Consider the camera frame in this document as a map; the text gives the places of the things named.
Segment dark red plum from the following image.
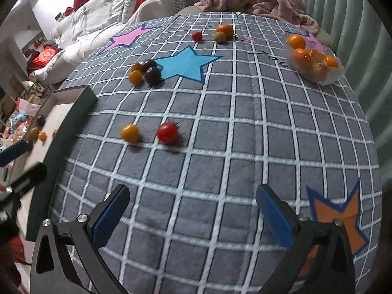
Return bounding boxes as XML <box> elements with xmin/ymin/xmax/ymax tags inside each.
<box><xmin>26</xmin><ymin>141</ymin><xmax>34</xmax><ymax>151</ymax></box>

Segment tan round fruit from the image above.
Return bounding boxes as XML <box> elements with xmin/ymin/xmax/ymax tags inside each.
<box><xmin>30</xmin><ymin>127</ymin><xmax>40</xmax><ymax>139</ymax></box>

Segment yellow orange round fruit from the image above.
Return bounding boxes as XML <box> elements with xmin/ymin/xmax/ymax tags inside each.
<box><xmin>38</xmin><ymin>131</ymin><xmax>47</xmax><ymax>142</ymax></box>

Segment left hand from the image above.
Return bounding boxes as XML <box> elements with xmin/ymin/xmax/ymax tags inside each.
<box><xmin>1</xmin><ymin>228</ymin><xmax>21</xmax><ymax>294</ymax></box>

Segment small dark fruit in box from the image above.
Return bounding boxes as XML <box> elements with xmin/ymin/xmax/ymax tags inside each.
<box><xmin>37</xmin><ymin>115</ymin><xmax>46</xmax><ymax>127</ymax></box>

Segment pile of snack packets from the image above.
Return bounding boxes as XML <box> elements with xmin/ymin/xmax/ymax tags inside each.
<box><xmin>1</xmin><ymin>81</ymin><xmax>43</xmax><ymax>151</ymax></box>

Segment dark grey shallow box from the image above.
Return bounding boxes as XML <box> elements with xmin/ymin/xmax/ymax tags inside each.
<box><xmin>11</xmin><ymin>86</ymin><xmax>97</xmax><ymax>242</ymax></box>

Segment orange kumquat on cloth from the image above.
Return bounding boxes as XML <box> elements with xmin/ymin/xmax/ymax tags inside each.
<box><xmin>120</xmin><ymin>123</ymin><xmax>140</xmax><ymax>143</ymax></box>

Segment red cushion at sofa end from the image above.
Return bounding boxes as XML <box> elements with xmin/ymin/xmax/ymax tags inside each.
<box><xmin>26</xmin><ymin>45</ymin><xmax>60</xmax><ymax>74</ymax></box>

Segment red cherry tomato with stem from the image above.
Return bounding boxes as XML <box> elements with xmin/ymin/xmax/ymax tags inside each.
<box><xmin>156</xmin><ymin>122</ymin><xmax>179</xmax><ymax>144</ymax></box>

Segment orange kumquat plums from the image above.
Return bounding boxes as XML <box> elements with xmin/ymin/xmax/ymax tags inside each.
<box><xmin>131</xmin><ymin>62</ymin><xmax>144</xmax><ymax>74</ymax></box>
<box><xmin>128</xmin><ymin>70</ymin><xmax>143</xmax><ymax>85</ymax></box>

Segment grey checked tablecloth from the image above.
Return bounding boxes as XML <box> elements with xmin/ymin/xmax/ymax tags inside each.
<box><xmin>50</xmin><ymin>13</ymin><xmax>382</xmax><ymax>293</ymax></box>

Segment white covered sofa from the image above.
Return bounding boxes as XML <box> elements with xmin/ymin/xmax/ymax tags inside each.
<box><xmin>29</xmin><ymin>0</ymin><xmax>196</xmax><ymax>86</ymax></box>

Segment clear glass fruit bowl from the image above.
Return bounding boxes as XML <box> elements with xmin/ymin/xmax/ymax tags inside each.
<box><xmin>283</xmin><ymin>33</ymin><xmax>344</xmax><ymax>86</ymax></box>

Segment orange on bowl top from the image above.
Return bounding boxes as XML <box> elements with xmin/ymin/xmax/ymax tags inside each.
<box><xmin>286</xmin><ymin>34</ymin><xmax>306</xmax><ymax>49</ymax></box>

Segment tan fruit at far table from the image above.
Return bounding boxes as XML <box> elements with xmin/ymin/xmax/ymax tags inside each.
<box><xmin>214</xmin><ymin>31</ymin><xmax>227</xmax><ymax>44</ymax></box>

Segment small red tomato far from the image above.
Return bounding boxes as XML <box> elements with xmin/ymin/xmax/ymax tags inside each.
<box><xmin>191</xmin><ymin>31</ymin><xmax>203</xmax><ymax>42</ymax></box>

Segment green curtain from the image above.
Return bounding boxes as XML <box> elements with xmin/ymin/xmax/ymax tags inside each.
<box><xmin>301</xmin><ymin>0</ymin><xmax>391</xmax><ymax>184</ymax></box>

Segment pink blanket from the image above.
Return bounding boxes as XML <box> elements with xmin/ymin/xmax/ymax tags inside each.
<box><xmin>194</xmin><ymin>0</ymin><xmax>321</xmax><ymax>35</ymax></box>

